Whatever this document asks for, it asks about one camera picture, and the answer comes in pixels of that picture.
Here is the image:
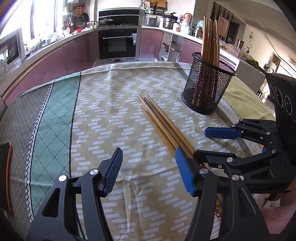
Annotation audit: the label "yellow green cloth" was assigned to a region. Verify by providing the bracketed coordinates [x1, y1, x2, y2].
[223, 76, 275, 121]

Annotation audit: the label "black wall shelf rack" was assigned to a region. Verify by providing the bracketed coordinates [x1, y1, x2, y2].
[138, 0, 168, 15]

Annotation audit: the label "lone bamboo chopstick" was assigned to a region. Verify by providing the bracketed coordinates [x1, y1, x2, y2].
[201, 16, 208, 61]

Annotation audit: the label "right human hand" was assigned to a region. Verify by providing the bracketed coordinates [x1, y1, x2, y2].
[261, 182, 295, 240]

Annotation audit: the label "bamboo chopstick seven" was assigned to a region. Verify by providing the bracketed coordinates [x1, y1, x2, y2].
[140, 106, 175, 158]

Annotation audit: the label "pink base cabinets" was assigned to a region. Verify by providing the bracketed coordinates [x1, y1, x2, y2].
[1, 30, 99, 105]
[139, 26, 203, 64]

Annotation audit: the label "wall picture frame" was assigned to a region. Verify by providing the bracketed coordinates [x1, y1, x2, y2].
[217, 16, 230, 38]

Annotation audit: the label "bamboo chopstick three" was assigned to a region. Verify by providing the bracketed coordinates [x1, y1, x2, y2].
[212, 21, 218, 65]

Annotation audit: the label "hanging frying pan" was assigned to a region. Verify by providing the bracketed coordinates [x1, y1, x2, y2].
[81, 8, 89, 23]

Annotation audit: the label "pink left base cabinets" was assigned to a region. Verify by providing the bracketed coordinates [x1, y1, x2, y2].
[1, 30, 99, 105]

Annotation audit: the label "dark bamboo chopstick four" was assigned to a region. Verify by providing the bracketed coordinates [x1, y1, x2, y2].
[143, 97, 187, 156]

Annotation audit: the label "silver rice cooker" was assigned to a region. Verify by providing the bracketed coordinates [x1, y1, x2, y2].
[143, 16, 160, 27]

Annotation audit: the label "bamboo chopstick six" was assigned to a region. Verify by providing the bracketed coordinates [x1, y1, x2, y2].
[138, 94, 179, 156]

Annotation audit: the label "patterned beige green tablecloth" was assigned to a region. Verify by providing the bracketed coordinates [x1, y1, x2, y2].
[1, 62, 251, 240]

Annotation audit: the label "bamboo chopstick eight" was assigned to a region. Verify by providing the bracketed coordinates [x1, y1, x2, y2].
[146, 96, 194, 158]

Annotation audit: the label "white microwave oven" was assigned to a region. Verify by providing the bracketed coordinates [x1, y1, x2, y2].
[1, 28, 26, 72]

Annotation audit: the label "bamboo chopstick two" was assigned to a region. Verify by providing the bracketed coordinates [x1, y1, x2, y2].
[209, 20, 215, 65]

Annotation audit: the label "black built-in oven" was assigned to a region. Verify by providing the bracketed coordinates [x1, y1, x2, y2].
[97, 26, 141, 64]

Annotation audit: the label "bamboo chopstick one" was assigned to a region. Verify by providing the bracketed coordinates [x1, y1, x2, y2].
[207, 19, 213, 63]

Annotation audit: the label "steel stock pot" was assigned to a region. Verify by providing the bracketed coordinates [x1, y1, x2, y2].
[163, 13, 178, 30]

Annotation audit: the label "pink right base cabinets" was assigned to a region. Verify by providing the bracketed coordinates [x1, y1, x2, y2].
[139, 26, 203, 64]

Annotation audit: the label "pink kettle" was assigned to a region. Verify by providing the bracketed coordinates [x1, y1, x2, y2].
[183, 13, 193, 25]

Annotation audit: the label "black wok on stove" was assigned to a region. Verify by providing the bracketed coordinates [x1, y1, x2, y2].
[98, 18, 115, 27]

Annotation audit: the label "green vegetables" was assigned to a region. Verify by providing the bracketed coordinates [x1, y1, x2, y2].
[245, 59, 261, 71]

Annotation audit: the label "kitchen window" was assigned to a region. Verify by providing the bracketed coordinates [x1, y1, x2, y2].
[1, 1, 67, 44]

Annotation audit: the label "black range hood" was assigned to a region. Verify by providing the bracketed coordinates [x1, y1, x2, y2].
[98, 8, 140, 26]

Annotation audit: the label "black mesh utensil holder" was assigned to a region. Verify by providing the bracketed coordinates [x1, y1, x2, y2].
[181, 52, 236, 115]

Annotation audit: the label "wooden chair back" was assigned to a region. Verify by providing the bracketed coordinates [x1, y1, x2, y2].
[0, 143, 13, 213]

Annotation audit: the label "bamboo chopstick five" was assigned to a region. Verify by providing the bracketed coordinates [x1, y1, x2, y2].
[214, 20, 220, 67]

